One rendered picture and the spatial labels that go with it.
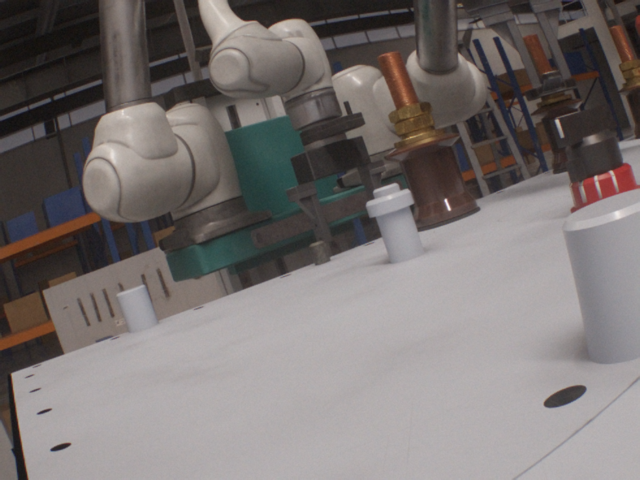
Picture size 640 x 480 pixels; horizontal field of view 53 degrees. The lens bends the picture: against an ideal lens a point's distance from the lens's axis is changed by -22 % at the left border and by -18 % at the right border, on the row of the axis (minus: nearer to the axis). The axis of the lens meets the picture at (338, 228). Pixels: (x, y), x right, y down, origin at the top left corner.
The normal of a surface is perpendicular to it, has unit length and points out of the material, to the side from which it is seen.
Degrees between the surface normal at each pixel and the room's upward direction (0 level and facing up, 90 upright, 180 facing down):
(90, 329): 90
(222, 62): 98
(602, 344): 90
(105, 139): 80
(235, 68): 97
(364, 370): 0
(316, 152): 90
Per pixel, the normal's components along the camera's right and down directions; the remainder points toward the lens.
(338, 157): 0.60, -0.16
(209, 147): 0.81, -0.29
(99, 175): -0.42, 0.35
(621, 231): -0.31, 0.15
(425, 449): -0.32, -0.95
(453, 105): 0.34, 0.76
